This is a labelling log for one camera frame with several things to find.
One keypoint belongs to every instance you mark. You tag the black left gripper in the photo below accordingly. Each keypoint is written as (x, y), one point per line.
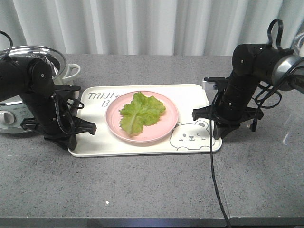
(52, 118)

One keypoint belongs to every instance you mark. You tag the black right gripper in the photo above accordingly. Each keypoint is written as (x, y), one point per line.
(228, 110)

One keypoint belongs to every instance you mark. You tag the pink round plate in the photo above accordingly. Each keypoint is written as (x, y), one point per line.
(149, 134)

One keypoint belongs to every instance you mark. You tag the cream bear serving tray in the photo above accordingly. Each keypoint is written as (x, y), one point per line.
(175, 132)

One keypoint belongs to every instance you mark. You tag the green lettuce leaf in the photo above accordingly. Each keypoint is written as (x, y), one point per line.
(141, 111)

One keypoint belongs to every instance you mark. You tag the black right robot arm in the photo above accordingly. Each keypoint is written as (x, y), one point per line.
(259, 71)

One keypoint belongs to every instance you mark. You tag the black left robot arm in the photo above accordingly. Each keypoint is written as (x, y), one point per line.
(31, 79)

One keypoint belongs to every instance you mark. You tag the pale green electric cooking pot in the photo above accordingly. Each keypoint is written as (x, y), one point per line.
(13, 110)

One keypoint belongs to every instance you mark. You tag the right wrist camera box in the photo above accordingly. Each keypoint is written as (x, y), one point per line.
(214, 83)

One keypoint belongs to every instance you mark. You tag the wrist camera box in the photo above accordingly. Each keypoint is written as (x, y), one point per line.
(68, 91)
(214, 83)

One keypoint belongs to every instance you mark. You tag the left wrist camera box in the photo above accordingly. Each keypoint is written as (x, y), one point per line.
(68, 91)

